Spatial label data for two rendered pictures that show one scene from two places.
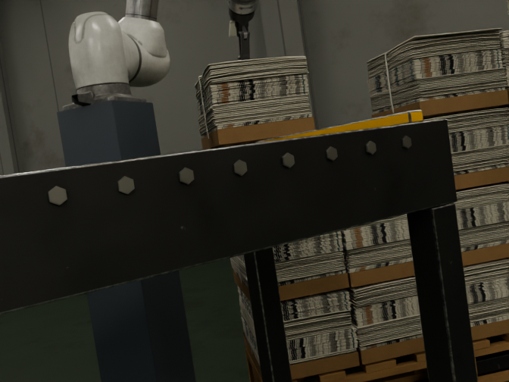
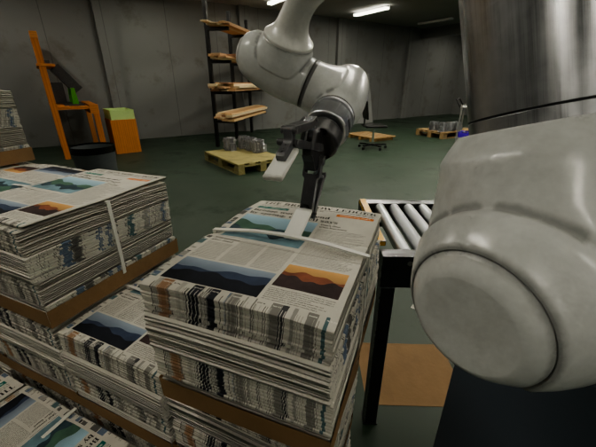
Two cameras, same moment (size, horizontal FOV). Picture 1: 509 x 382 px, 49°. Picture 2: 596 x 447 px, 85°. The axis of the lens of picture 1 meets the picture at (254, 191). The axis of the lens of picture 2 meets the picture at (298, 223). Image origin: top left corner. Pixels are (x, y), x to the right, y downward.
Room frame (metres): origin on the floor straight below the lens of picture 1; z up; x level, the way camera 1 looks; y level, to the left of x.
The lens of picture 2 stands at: (2.18, 0.27, 1.31)
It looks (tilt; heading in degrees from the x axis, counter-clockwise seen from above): 24 degrees down; 213
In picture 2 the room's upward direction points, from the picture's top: straight up
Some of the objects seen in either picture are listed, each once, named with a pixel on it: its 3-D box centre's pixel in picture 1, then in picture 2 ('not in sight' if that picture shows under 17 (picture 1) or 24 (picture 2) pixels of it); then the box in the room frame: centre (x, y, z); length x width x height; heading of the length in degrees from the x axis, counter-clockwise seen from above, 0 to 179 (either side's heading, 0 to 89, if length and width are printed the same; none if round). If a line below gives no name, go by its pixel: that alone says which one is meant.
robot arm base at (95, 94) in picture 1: (100, 97); not in sight; (1.65, 0.41, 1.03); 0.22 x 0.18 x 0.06; 156
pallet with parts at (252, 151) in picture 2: not in sight; (243, 152); (-2.04, -3.60, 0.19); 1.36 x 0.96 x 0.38; 67
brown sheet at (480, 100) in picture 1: (434, 109); (88, 263); (1.85, -0.63, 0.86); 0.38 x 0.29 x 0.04; 9
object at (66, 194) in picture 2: (428, 46); (68, 191); (1.84, -0.63, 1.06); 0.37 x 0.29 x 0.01; 9
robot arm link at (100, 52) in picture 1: (99, 51); not in sight; (1.68, 0.40, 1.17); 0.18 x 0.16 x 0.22; 156
